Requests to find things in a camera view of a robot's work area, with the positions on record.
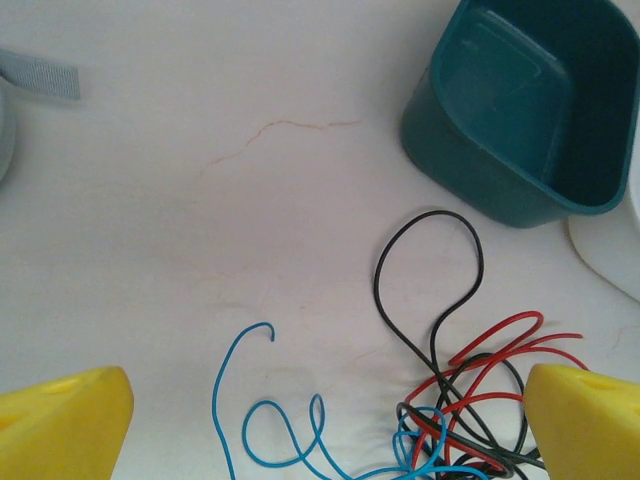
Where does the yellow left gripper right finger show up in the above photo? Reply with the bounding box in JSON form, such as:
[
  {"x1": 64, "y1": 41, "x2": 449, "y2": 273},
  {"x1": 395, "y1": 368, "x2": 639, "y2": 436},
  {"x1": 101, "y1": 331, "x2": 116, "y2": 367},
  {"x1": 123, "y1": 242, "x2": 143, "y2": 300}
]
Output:
[{"x1": 522, "y1": 363, "x2": 640, "y2": 480}]

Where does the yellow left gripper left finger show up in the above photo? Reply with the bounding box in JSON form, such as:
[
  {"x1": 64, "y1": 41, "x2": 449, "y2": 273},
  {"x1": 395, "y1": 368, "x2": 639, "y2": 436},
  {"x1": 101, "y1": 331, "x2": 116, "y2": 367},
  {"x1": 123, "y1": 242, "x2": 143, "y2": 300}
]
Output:
[{"x1": 0, "y1": 366, "x2": 135, "y2": 480}]

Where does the thin red cable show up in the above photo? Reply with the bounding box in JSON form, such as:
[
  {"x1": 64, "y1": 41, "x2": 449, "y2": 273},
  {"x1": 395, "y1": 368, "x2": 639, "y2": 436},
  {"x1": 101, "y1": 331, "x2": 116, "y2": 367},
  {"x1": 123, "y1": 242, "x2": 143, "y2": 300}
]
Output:
[{"x1": 404, "y1": 310, "x2": 591, "y2": 476}]

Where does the thin blue cable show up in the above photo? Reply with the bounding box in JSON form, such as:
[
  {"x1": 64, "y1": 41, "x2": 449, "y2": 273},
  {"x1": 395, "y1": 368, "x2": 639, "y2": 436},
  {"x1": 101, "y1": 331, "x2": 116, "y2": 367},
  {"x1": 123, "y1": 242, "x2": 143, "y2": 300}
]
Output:
[{"x1": 212, "y1": 322, "x2": 506, "y2": 480}]

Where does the thin black cable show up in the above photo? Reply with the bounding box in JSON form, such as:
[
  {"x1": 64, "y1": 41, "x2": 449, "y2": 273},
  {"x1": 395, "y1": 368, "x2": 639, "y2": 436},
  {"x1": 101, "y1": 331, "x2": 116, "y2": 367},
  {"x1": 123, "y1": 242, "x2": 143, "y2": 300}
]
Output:
[{"x1": 373, "y1": 209, "x2": 549, "y2": 479}]

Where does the white plastic bin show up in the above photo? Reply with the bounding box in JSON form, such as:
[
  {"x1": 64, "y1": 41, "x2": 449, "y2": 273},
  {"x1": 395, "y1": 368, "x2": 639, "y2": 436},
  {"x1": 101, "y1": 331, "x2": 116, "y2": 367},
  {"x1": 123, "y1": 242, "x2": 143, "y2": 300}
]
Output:
[{"x1": 567, "y1": 164, "x2": 640, "y2": 304}]

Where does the teal plastic bin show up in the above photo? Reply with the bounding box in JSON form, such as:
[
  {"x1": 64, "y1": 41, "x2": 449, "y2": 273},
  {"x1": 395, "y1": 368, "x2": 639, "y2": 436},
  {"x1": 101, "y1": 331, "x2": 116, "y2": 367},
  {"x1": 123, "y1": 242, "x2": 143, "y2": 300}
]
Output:
[{"x1": 399, "y1": 0, "x2": 640, "y2": 230}]

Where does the grey fabric pouch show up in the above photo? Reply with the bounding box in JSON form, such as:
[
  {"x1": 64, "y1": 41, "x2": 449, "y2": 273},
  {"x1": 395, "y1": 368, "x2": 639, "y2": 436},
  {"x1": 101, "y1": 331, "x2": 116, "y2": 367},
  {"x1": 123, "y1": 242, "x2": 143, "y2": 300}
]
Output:
[{"x1": 0, "y1": 47, "x2": 81, "y2": 186}]

